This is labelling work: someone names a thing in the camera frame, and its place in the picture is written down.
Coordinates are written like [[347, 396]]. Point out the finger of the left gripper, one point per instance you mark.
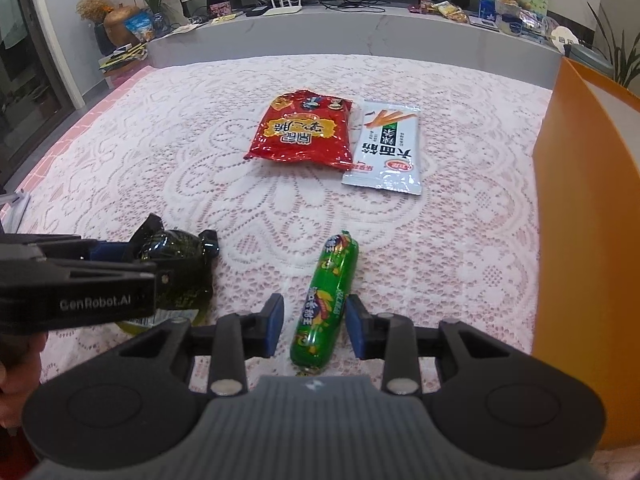
[[114, 251], [164, 289]]

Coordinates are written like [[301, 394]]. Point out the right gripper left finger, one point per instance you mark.
[[234, 339]]

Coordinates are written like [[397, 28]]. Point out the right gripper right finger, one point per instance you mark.
[[394, 339]]

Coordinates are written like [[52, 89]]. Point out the dark seaweed snack packet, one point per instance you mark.
[[192, 259]]

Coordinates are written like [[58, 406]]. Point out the green sausage stick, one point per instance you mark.
[[321, 318]]

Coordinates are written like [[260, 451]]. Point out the white spicy strip packet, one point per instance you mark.
[[387, 156]]

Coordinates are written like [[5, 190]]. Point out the red puffed snack bag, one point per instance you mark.
[[305, 126]]

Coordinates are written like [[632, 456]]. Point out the person left hand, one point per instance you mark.
[[19, 381]]

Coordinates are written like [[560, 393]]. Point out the pink lace tablecloth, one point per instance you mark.
[[172, 142]]

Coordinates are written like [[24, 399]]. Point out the pink storage basket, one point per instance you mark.
[[116, 76]]

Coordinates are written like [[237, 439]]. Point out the orange cardboard box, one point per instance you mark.
[[586, 161]]

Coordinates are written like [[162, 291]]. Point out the golden vase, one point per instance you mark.
[[115, 28]]

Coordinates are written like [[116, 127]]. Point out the white wifi router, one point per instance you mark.
[[283, 7]]

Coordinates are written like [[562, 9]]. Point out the grey tv console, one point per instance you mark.
[[393, 32]]

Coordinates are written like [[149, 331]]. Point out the grey trash bin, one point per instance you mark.
[[591, 58]]

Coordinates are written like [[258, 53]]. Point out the potted plant right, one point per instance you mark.
[[624, 59]]

